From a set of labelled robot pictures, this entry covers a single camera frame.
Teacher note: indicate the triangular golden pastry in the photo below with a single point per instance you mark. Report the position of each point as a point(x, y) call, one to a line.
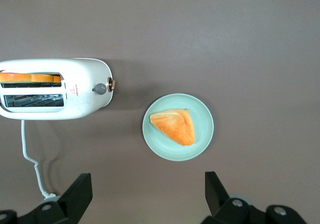
point(177, 126)

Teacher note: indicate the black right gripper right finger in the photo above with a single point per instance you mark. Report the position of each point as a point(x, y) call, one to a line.
point(237, 214)

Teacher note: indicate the grey toaster lever knob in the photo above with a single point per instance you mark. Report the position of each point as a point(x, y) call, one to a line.
point(100, 89)

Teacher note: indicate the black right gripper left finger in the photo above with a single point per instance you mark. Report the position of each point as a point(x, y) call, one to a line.
point(55, 212)

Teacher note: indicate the white two-slot toaster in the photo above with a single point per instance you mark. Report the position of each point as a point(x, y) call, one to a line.
point(82, 104)

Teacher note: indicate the brass toaster dial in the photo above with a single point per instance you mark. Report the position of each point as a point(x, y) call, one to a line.
point(110, 84)

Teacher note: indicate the orange toast slice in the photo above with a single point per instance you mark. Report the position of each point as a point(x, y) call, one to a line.
point(30, 77)

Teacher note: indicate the pale green round plate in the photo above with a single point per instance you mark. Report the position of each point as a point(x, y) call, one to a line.
point(200, 134)

